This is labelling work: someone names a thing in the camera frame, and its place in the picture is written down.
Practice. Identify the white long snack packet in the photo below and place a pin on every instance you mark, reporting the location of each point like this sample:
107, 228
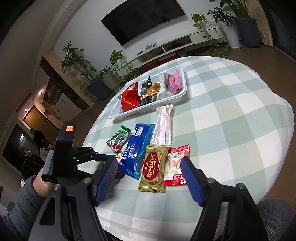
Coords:
163, 92

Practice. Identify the orange snack packet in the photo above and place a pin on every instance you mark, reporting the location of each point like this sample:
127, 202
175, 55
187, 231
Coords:
154, 89

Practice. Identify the plant in white ribbed pot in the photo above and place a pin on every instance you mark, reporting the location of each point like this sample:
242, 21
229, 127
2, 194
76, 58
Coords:
109, 79

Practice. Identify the pale pink long packet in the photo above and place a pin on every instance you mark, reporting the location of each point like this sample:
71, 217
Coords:
162, 134

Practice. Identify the light blue snack bag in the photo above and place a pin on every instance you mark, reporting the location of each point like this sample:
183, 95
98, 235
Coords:
119, 102

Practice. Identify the trailing vine plant left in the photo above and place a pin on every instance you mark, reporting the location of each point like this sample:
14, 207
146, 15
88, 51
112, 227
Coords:
121, 69

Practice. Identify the strawberry white red packet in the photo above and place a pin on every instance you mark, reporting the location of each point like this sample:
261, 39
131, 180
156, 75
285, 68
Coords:
173, 174

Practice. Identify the large leaf plant dark pot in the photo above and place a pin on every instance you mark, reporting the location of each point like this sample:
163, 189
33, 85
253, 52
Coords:
246, 25

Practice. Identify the person's left hand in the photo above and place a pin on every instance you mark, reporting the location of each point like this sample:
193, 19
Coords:
42, 188

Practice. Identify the trailing vine plant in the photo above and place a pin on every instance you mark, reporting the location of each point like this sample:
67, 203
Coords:
215, 37
121, 69

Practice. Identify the black wall television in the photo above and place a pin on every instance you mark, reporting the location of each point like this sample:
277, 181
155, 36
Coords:
132, 18

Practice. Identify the dark blue snack packet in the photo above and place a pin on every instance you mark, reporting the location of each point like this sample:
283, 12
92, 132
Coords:
134, 153

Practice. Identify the white tv console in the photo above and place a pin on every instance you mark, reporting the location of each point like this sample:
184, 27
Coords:
188, 40

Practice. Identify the grey sleeve left forearm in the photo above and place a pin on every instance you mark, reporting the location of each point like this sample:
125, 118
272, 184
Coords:
17, 224

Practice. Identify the checkered green white tablecloth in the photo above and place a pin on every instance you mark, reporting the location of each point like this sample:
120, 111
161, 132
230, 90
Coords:
239, 131

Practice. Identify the trailing vine plant right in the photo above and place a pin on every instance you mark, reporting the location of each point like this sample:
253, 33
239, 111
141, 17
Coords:
215, 37

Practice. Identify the green candy packet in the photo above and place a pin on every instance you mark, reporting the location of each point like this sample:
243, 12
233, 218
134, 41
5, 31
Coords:
118, 139

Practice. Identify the gold red biscuit packet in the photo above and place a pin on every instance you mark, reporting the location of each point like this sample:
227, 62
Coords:
152, 177

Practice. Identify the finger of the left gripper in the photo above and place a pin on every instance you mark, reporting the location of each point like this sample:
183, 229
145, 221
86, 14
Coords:
85, 153
109, 168

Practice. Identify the white plastic tray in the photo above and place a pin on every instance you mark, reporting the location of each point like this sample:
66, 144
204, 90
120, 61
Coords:
159, 102

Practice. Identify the plant in white pot right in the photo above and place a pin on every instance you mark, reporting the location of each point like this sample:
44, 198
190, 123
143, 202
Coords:
226, 22

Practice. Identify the tall plant dark pot left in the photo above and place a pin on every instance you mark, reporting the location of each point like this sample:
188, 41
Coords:
91, 84

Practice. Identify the black snack packet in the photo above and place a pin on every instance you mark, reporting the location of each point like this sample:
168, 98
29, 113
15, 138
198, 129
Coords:
143, 97

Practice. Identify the white wall cabinet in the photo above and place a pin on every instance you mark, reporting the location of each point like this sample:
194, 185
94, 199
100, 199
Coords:
58, 93

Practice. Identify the red storage box right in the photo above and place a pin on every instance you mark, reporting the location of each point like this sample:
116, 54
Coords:
167, 58

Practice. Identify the beige curtain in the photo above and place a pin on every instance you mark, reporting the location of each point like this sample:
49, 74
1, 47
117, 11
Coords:
256, 12

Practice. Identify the pink snack bar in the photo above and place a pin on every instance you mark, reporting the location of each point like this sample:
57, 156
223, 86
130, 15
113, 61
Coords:
174, 84

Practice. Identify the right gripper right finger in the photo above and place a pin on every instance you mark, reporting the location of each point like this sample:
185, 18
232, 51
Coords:
195, 180

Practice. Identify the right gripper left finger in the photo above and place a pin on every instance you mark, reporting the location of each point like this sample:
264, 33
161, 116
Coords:
100, 189

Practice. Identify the red storage box left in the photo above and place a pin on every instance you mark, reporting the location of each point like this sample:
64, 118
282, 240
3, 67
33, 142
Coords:
149, 67

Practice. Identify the red storage box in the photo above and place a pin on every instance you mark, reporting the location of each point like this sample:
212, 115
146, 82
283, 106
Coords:
167, 58
149, 67

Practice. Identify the red snack bag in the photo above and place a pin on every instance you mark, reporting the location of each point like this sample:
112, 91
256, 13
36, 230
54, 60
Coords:
129, 98

